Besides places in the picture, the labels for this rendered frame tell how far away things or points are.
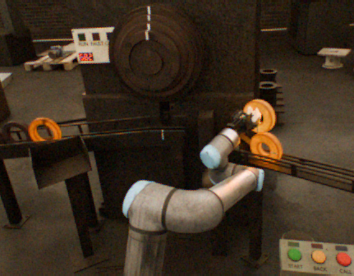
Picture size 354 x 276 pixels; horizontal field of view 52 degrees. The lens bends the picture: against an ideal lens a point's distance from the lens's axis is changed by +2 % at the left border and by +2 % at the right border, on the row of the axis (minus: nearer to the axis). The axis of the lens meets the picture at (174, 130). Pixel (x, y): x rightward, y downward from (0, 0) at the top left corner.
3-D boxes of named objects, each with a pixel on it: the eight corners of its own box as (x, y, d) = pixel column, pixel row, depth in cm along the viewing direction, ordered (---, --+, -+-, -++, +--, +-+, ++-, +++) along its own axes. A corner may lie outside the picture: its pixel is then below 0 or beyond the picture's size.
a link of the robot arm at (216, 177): (232, 190, 152) (228, 172, 144) (206, 185, 157) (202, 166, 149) (238, 174, 158) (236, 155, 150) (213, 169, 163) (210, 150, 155)
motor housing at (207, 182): (208, 240, 215) (204, 163, 191) (245, 243, 210) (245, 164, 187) (206, 256, 203) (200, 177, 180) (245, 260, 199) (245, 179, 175)
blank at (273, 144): (253, 155, 176) (249, 158, 174) (254, 127, 169) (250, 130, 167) (282, 166, 165) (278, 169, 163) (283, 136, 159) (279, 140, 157)
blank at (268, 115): (245, 97, 167) (241, 99, 165) (275, 100, 156) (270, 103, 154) (247, 127, 172) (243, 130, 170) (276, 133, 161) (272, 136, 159)
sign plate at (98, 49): (80, 62, 199) (72, 29, 191) (124, 61, 194) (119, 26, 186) (78, 63, 197) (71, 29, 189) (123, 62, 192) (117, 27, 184)
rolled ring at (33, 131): (22, 127, 209) (25, 125, 212) (43, 152, 215) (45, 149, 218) (44, 114, 203) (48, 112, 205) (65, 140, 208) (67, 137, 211)
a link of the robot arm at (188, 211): (209, 205, 89) (268, 165, 149) (165, 193, 94) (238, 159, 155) (204, 250, 90) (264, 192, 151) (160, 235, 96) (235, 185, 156)
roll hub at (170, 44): (128, 87, 179) (120, 30, 167) (183, 86, 174) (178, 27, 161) (125, 91, 174) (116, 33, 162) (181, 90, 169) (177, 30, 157)
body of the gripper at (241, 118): (253, 112, 152) (236, 128, 146) (256, 127, 157) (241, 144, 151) (238, 108, 157) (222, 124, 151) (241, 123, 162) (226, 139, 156)
